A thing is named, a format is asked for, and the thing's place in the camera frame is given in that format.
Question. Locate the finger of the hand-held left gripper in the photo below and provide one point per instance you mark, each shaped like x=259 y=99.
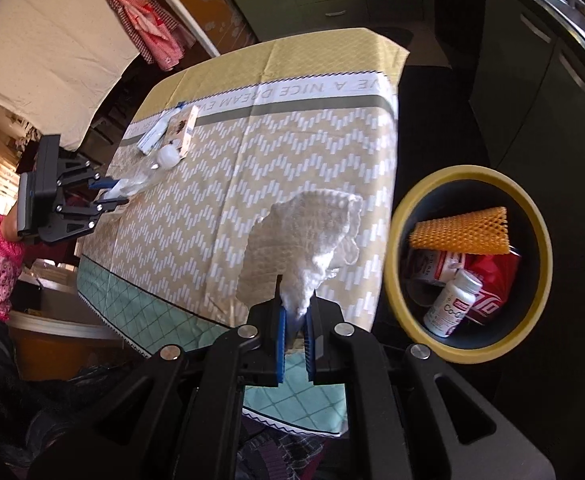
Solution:
x=80 y=215
x=85 y=175

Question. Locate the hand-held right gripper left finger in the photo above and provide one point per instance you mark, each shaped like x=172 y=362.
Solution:
x=281 y=340

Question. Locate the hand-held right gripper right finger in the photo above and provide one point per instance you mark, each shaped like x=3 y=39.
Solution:
x=311 y=345

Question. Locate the clear plastic bottle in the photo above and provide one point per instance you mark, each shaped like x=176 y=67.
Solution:
x=137 y=180

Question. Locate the white pill bottle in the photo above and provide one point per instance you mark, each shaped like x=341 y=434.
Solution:
x=450 y=305

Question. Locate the white and red carton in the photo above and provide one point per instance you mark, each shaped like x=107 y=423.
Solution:
x=435 y=265

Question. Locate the yellow foam fruit net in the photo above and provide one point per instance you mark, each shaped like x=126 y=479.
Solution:
x=457 y=232

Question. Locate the crushed soda can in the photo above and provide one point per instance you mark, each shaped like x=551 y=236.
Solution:
x=492 y=300

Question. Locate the dark trash bin yellow rim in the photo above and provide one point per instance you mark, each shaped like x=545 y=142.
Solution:
x=472 y=175

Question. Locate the blue and white packet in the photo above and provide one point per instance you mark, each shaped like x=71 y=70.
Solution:
x=151 y=136

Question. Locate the plaid cloth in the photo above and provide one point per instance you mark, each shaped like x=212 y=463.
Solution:
x=292 y=450

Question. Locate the white and brown box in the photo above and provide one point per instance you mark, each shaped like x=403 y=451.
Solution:
x=182 y=125

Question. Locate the white hanging sheet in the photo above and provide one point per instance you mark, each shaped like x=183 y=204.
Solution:
x=47 y=60

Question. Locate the orange tub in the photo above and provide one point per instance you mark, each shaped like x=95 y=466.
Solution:
x=47 y=355

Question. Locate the red checked apron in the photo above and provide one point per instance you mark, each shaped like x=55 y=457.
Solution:
x=142 y=20

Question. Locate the patterned tablecloth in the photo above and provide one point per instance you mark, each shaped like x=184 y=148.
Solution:
x=252 y=145

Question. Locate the sliding glass door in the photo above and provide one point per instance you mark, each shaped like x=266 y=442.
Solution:
x=207 y=10

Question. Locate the dark cloth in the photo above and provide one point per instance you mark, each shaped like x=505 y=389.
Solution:
x=2 y=410

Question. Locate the green lower kitchen cabinets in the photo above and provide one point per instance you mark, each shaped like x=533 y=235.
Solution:
x=522 y=85

